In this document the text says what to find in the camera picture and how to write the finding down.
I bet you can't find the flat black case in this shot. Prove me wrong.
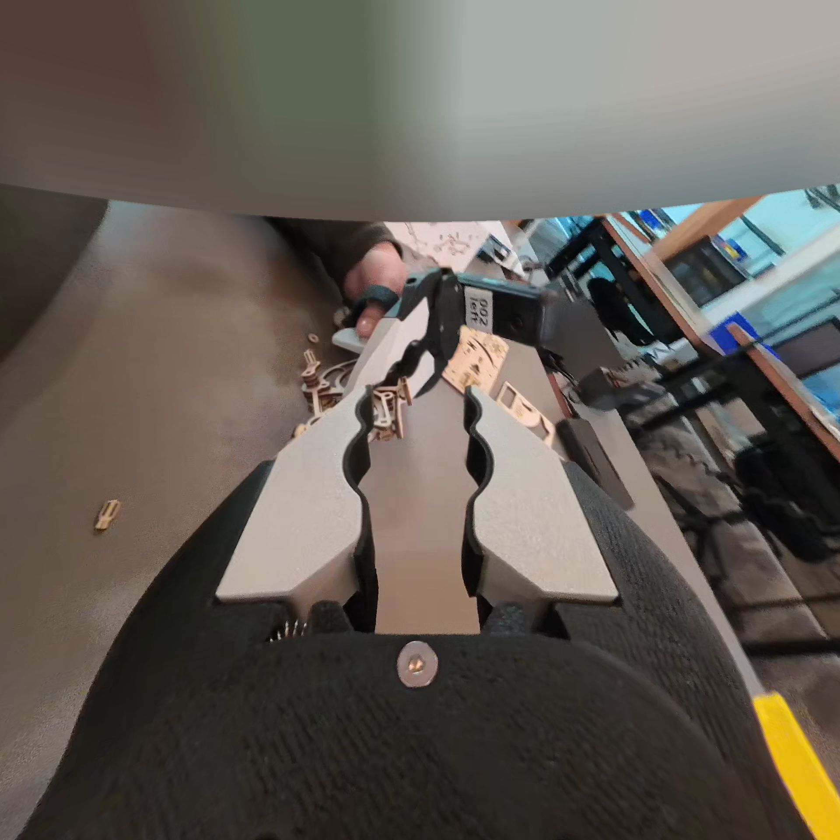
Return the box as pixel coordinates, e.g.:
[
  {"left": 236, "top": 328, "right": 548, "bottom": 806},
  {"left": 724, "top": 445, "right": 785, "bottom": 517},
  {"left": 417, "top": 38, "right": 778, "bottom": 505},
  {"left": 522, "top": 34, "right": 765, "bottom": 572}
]
[{"left": 560, "top": 415, "right": 635, "bottom": 511}]

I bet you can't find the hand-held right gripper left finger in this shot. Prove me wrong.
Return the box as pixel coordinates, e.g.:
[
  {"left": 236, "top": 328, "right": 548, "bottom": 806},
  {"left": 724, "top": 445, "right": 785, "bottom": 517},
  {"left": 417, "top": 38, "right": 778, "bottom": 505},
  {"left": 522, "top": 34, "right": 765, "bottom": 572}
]
[{"left": 215, "top": 386, "right": 380, "bottom": 634}]

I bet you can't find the dark grey charger box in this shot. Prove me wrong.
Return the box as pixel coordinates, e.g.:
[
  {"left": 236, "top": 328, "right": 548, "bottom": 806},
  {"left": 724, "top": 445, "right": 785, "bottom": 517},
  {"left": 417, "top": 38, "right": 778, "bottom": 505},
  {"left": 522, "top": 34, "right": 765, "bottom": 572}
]
[{"left": 577, "top": 366, "right": 657, "bottom": 413}]

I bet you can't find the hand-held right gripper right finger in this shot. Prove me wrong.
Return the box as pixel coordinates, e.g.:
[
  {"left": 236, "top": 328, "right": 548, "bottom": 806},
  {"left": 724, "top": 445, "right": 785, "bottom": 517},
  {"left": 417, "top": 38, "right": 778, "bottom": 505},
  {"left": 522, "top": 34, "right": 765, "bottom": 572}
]
[{"left": 462, "top": 386, "right": 621, "bottom": 634}]

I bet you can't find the person's left hand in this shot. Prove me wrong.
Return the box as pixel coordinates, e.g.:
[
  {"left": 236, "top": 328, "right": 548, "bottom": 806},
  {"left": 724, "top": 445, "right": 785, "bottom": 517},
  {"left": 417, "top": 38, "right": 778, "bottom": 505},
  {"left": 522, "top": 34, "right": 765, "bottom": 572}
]
[{"left": 344, "top": 248, "right": 406, "bottom": 339}]

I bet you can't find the person's left forearm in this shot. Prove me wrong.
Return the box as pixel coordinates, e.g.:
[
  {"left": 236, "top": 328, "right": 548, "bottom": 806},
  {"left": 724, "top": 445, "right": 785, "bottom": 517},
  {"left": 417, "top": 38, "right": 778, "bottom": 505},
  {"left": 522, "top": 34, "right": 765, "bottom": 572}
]
[{"left": 266, "top": 217, "right": 403, "bottom": 290}]

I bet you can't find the wooden sheet with gear parts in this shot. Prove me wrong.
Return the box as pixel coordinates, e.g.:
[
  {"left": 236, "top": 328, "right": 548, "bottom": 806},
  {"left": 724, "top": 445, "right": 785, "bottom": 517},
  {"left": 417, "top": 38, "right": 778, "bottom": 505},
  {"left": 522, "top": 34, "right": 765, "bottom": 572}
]
[{"left": 493, "top": 384, "right": 559, "bottom": 448}]

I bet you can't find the yellow plastic bin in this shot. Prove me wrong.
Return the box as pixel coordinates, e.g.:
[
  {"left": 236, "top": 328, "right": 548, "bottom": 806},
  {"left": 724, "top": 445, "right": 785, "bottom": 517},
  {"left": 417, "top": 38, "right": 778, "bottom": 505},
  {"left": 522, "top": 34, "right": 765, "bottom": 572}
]
[{"left": 752, "top": 692, "right": 824, "bottom": 840}]

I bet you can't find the wooden model assembly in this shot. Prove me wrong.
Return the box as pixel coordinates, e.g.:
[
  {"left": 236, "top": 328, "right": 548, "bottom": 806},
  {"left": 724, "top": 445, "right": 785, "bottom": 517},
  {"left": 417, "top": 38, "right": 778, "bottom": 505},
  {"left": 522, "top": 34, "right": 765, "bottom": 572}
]
[{"left": 292, "top": 351, "right": 416, "bottom": 442}]

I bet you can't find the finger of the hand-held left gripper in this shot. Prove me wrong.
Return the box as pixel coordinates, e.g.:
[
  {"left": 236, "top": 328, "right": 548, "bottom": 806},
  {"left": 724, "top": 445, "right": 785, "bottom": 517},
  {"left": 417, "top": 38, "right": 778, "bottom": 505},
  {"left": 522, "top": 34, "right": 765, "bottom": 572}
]
[
  {"left": 419, "top": 343, "right": 456, "bottom": 399},
  {"left": 351, "top": 305, "right": 435, "bottom": 398}
]

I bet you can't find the wooden sheet with curved parts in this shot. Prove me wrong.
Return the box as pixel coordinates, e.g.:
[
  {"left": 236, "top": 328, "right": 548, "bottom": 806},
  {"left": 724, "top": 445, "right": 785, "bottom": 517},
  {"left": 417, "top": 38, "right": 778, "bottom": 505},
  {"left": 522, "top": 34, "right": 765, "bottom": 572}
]
[{"left": 443, "top": 326, "right": 511, "bottom": 396}]

